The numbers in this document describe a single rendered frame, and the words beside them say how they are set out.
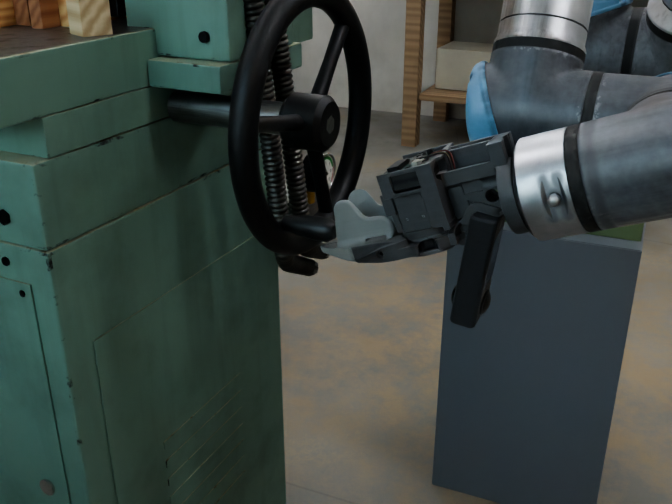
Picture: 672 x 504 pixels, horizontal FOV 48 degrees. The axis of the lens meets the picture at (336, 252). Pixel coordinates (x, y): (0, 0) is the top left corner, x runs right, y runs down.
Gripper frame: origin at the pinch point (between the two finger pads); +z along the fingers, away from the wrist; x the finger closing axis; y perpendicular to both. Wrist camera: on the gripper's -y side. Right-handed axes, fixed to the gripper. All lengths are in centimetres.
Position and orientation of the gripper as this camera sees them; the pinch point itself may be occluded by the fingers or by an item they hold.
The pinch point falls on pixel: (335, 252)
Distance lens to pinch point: 75.8
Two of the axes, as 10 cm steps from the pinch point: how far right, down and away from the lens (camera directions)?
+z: -8.5, 1.7, 5.0
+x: -4.2, 3.7, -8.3
